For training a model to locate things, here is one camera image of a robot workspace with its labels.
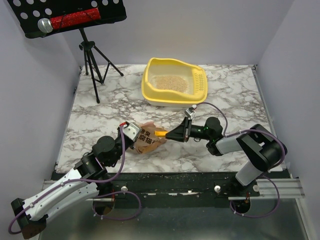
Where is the yellow litter box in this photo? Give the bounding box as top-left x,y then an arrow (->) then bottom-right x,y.
141,57 -> 208,107

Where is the red silver microphone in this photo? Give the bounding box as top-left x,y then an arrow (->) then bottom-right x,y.
37,8 -> 101,34

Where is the orange plastic scoop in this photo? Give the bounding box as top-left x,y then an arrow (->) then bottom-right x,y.
154,130 -> 168,138

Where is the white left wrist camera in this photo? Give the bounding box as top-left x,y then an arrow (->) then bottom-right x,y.
122,123 -> 142,142

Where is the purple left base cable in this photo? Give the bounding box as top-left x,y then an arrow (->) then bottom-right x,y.
92,187 -> 143,221

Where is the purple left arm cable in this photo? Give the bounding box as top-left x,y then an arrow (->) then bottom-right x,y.
7,124 -> 127,235

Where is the pink cat litter bag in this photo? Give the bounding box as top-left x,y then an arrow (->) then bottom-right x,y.
133,121 -> 167,154

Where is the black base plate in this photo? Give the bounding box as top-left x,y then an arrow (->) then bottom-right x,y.
51,171 -> 298,208

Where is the black music stand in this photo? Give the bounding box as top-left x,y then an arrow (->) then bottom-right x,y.
5,0 -> 127,104

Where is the beige cat litter pile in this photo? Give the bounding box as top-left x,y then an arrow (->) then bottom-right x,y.
154,75 -> 188,93

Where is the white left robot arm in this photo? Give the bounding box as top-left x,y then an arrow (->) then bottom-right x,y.
8,131 -> 138,240

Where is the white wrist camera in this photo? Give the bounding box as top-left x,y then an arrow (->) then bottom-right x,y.
122,123 -> 142,142
184,105 -> 197,120

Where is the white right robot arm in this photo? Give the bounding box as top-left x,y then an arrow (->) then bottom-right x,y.
164,117 -> 288,196

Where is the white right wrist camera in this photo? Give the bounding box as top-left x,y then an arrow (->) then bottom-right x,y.
184,105 -> 197,120

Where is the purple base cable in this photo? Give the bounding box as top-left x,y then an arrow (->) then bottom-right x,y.
229,176 -> 281,218
92,187 -> 143,221

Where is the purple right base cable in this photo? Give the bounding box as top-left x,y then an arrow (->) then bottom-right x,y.
229,176 -> 281,218

